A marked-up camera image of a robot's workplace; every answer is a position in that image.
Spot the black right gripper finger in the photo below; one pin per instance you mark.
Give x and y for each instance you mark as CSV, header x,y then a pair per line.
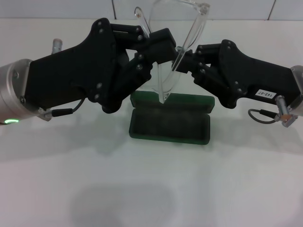
x,y
206,75
206,50

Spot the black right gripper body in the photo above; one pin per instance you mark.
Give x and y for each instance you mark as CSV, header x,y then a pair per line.
x,y
255,75

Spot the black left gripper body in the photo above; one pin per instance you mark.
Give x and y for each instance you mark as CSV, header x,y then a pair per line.
x,y
71,71

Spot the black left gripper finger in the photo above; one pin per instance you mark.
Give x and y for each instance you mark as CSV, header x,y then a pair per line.
x,y
137,75
161,45

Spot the clear plastic glasses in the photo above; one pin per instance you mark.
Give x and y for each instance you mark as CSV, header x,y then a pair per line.
x,y
196,26

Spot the green glasses case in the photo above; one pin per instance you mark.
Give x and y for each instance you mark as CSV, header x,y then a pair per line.
x,y
170,127

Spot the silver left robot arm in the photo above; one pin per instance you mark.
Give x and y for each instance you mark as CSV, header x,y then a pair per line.
x,y
11,94

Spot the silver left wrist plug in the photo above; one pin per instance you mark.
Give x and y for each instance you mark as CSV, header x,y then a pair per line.
x,y
57,46

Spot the silver wrist plug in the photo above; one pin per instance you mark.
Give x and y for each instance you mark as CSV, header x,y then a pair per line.
x,y
57,46
281,104

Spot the silver right wrist plug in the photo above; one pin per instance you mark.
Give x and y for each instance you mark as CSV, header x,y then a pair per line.
x,y
281,104

